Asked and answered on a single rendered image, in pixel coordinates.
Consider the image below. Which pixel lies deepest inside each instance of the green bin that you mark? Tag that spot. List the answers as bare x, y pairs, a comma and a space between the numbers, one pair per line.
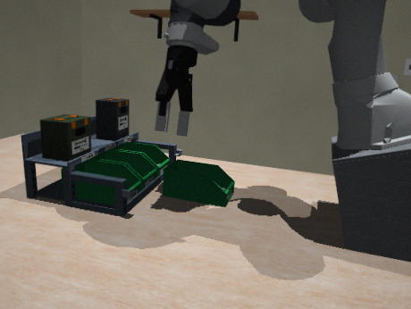
100, 193
198, 182
142, 167
154, 154

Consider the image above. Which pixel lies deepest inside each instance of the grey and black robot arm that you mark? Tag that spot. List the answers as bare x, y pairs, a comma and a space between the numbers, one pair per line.
373, 113

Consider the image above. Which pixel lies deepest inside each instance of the black storage case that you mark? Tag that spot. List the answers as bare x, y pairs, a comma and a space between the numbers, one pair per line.
112, 118

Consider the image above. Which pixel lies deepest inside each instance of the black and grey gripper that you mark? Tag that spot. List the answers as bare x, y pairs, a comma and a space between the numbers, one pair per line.
176, 75

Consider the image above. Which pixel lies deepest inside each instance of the dark green tool case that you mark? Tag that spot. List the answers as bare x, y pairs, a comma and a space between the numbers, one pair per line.
66, 138

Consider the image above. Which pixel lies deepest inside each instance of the dark grey metal shelf rack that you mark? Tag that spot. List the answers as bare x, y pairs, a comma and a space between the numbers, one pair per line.
32, 153

